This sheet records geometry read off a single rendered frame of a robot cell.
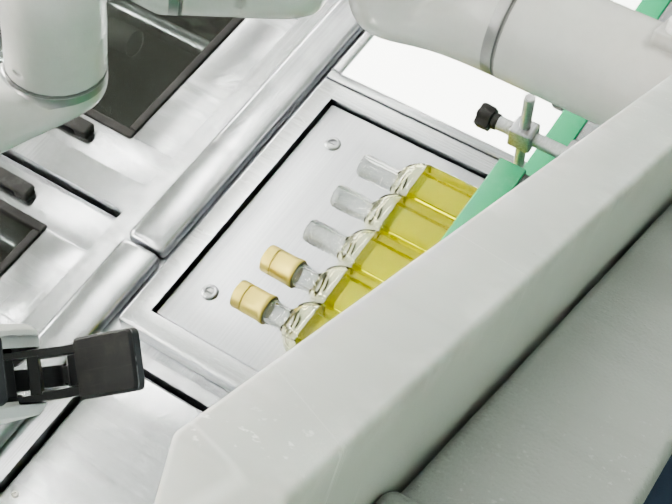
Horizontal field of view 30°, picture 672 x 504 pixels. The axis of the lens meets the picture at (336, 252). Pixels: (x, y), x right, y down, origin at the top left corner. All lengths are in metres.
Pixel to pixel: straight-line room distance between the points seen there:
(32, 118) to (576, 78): 0.44
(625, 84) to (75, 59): 0.43
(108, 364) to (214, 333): 0.90
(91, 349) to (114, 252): 0.98
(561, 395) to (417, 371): 0.12
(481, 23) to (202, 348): 0.65
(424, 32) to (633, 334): 0.59
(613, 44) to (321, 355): 0.71
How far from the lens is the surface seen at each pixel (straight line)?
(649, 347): 0.50
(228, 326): 1.55
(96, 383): 0.65
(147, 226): 1.65
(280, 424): 0.30
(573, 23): 1.02
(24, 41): 1.02
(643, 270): 0.56
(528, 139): 1.35
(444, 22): 1.05
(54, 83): 1.04
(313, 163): 1.68
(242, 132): 1.73
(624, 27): 1.02
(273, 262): 1.43
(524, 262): 0.42
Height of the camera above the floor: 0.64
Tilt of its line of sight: 18 degrees up
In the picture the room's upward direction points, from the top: 62 degrees counter-clockwise
